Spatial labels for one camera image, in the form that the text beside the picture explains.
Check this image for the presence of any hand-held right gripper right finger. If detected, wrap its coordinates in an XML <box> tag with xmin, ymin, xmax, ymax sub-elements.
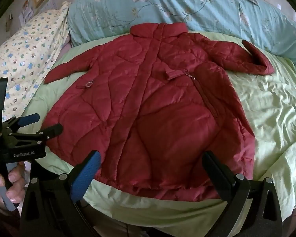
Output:
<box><xmin>202</xmin><ymin>151</ymin><xmax>283</xmax><ymax>237</ymax></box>

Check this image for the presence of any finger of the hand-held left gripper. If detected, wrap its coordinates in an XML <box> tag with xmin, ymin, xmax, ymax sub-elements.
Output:
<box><xmin>1</xmin><ymin>113</ymin><xmax>40</xmax><ymax>132</ymax></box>
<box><xmin>9</xmin><ymin>123</ymin><xmax>64</xmax><ymax>144</ymax></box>

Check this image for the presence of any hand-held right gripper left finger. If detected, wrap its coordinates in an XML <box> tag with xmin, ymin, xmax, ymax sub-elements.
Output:
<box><xmin>18</xmin><ymin>150</ymin><xmax>101</xmax><ymax>237</ymax></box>

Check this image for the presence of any red quilted jacket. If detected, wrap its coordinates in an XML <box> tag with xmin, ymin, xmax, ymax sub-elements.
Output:
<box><xmin>44</xmin><ymin>22</ymin><xmax>274</xmax><ymax>200</ymax></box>

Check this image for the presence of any person's left hand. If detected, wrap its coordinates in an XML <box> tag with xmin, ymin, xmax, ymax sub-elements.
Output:
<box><xmin>0</xmin><ymin>162</ymin><xmax>28</xmax><ymax>211</ymax></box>

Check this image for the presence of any yellow printed pillow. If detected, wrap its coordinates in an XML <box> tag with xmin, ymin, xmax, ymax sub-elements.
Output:
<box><xmin>0</xmin><ymin>1</ymin><xmax>72</xmax><ymax>129</ymax></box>

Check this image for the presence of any light green bedsheet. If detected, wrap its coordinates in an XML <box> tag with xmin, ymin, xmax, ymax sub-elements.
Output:
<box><xmin>22</xmin><ymin>30</ymin><xmax>296</xmax><ymax>237</ymax></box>

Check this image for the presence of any blue floral quilt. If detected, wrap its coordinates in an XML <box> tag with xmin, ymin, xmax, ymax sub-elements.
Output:
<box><xmin>68</xmin><ymin>0</ymin><xmax>296</xmax><ymax>79</ymax></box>

